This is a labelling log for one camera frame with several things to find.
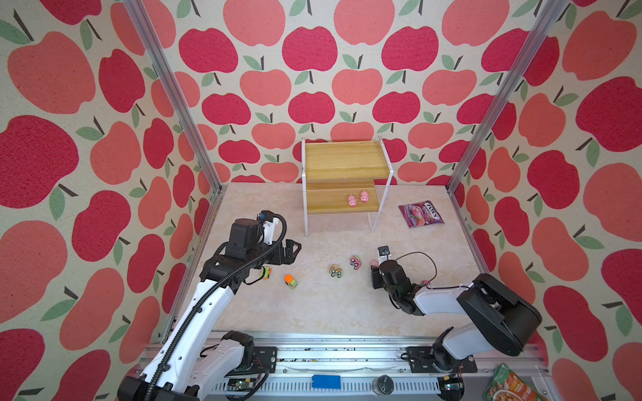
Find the wooden two-tier shelf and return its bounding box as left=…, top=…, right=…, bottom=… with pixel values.
left=301, top=136, right=395, bottom=236

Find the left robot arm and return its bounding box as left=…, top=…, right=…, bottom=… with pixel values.
left=117, top=239, right=301, bottom=400

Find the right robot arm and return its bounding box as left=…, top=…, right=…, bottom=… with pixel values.
left=370, top=259, right=543, bottom=373

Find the orange green toy truck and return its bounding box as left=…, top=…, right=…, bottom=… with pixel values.
left=284, top=274, right=298, bottom=289

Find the green toy car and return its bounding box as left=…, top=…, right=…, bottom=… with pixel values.
left=262, top=267, right=272, bottom=280

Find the green pink toy bus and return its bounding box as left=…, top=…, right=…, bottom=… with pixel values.
left=329, top=264, right=343, bottom=278

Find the purple candy bag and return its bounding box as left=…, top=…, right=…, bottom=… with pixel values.
left=399, top=200, right=444, bottom=228

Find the round black knob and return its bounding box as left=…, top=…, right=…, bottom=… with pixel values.
left=373, top=375, right=395, bottom=395

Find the blue tape block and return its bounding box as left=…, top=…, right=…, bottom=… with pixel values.
left=312, top=374, right=342, bottom=390

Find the green snack packet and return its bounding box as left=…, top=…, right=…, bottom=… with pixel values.
left=483, top=364, right=547, bottom=401

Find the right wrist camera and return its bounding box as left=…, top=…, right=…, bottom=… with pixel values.
left=377, top=246, right=391, bottom=264

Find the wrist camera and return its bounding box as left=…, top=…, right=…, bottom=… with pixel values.
left=228, top=211, right=280, bottom=253
left=377, top=246, right=391, bottom=264

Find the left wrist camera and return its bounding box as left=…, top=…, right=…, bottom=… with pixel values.
left=228, top=211, right=280, bottom=253

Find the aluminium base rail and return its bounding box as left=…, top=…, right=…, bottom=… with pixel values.
left=122, top=330, right=563, bottom=401

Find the left aluminium frame post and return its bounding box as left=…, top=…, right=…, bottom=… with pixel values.
left=124, top=0, right=223, bottom=195

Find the aluminium frame post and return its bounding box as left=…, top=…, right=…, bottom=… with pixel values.
left=446, top=0, right=568, bottom=199
left=124, top=0, right=223, bottom=195

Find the right aluminium frame post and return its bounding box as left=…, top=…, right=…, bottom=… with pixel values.
left=446, top=0, right=568, bottom=199

